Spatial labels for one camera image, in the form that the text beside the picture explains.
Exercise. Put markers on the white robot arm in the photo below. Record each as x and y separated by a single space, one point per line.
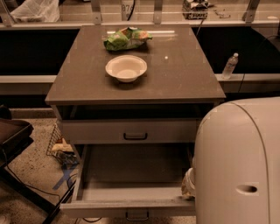
235 174

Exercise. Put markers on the grey drawer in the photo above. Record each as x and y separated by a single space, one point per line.
131 181
143 131

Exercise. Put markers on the white paper bowl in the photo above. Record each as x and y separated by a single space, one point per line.
126 68

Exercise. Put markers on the white plastic bag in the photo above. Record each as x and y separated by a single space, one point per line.
37 11

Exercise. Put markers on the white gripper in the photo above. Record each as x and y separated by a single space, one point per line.
190 183

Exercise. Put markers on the green chip bag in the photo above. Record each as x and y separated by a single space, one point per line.
126 39

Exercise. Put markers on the clear plastic water bottle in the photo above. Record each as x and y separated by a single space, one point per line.
230 66

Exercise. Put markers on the grey drawer cabinet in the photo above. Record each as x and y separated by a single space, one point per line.
178 83

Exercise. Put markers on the wire basket with snacks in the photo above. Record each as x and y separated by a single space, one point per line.
59 149

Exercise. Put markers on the box on back shelf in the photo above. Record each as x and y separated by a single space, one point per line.
195 9

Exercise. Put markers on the black cart left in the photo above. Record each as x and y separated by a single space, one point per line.
15 137

